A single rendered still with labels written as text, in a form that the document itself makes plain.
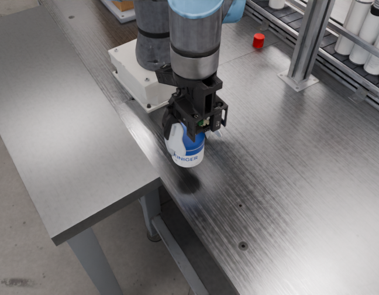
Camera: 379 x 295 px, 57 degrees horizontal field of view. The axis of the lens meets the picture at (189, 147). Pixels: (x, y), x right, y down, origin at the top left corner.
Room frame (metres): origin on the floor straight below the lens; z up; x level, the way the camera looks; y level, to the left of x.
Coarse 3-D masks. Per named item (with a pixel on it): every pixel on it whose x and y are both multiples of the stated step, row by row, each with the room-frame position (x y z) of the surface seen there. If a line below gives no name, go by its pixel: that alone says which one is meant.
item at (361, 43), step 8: (288, 0) 1.01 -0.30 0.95; (296, 0) 0.99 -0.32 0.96; (304, 8) 0.95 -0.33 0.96; (328, 24) 0.87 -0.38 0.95; (336, 24) 0.86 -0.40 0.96; (344, 32) 0.82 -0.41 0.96; (352, 40) 0.80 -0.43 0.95; (360, 40) 0.78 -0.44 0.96; (368, 48) 0.76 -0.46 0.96; (376, 48) 0.75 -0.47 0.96; (376, 56) 0.73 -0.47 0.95
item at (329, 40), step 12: (252, 0) 1.15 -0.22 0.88; (276, 12) 1.07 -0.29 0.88; (288, 12) 1.07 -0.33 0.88; (288, 24) 1.00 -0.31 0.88; (300, 24) 1.00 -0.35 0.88; (324, 36) 0.93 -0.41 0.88; (336, 36) 0.93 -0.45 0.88; (324, 48) 0.87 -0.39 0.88; (348, 60) 0.81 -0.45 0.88; (360, 72) 0.76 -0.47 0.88
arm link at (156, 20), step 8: (136, 8) 0.75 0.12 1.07; (144, 8) 0.73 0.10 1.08; (152, 8) 0.72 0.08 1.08; (160, 8) 0.72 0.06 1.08; (136, 16) 0.76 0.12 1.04; (144, 16) 0.73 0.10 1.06; (152, 16) 0.73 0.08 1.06; (160, 16) 0.72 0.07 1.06; (168, 16) 0.73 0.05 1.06; (144, 24) 0.73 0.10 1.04; (152, 24) 0.73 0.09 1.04; (160, 24) 0.72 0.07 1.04; (168, 24) 0.73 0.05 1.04; (152, 32) 0.73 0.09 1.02; (160, 32) 0.72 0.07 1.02
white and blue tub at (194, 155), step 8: (184, 128) 0.48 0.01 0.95; (184, 136) 0.46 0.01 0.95; (200, 136) 0.46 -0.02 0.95; (184, 144) 0.44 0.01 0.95; (192, 144) 0.44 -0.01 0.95; (200, 144) 0.44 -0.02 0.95; (176, 152) 0.44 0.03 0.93; (192, 152) 0.43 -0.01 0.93; (200, 152) 0.44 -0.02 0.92; (176, 160) 0.44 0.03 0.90; (184, 160) 0.43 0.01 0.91; (192, 160) 0.43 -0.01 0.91; (200, 160) 0.45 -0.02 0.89
